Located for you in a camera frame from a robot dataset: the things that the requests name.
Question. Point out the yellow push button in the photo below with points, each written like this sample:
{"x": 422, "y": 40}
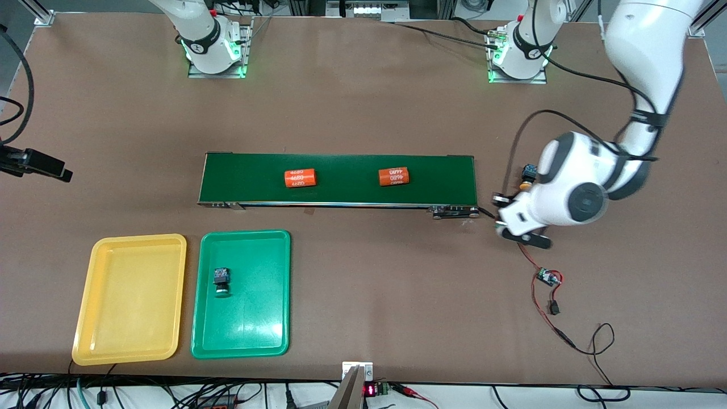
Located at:
{"x": 529, "y": 170}

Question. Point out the orange cylinder with white print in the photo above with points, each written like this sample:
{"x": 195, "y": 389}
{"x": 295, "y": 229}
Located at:
{"x": 300, "y": 178}
{"x": 393, "y": 176}

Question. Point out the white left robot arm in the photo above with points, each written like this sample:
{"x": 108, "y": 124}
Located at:
{"x": 534, "y": 34}

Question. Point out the small green circuit board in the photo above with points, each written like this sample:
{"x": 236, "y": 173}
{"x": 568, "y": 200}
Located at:
{"x": 548, "y": 277}

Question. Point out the small black connector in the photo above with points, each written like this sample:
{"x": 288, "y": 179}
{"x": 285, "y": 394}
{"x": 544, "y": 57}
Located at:
{"x": 554, "y": 308}

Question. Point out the yellow plastic tray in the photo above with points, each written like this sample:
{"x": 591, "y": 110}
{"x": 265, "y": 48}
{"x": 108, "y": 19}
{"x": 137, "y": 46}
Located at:
{"x": 130, "y": 295}

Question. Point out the green conveyor belt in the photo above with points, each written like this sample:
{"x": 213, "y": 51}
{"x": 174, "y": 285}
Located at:
{"x": 346, "y": 165}

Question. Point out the red clip lead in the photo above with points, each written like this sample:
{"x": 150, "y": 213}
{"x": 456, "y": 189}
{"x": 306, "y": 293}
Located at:
{"x": 406, "y": 391}

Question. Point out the silver mounting plate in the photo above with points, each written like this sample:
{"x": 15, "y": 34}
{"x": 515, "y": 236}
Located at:
{"x": 366, "y": 369}

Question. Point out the red digit display module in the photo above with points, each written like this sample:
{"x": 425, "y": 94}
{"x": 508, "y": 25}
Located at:
{"x": 370, "y": 390}

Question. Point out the metal box with lights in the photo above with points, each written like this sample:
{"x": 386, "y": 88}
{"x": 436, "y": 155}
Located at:
{"x": 363, "y": 10}

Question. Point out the green plastic tray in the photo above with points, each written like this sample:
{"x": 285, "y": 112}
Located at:
{"x": 244, "y": 318}

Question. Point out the black power plug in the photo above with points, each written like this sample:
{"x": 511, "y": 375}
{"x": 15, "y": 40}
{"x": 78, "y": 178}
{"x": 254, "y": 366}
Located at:
{"x": 289, "y": 397}

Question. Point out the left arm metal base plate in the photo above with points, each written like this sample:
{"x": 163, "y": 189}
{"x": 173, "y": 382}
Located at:
{"x": 511, "y": 80}

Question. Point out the aluminium frame profile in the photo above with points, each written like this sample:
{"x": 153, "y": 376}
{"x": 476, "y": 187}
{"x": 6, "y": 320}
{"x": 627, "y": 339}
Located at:
{"x": 44, "y": 18}
{"x": 697, "y": 25}

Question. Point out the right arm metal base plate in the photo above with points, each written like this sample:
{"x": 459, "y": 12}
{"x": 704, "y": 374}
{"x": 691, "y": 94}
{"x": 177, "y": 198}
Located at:
{"x": 199, "y": 74}

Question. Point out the grey camera pole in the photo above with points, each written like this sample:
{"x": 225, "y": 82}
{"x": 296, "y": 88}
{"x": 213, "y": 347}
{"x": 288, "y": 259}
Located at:
{"x": 347, "y": 395}

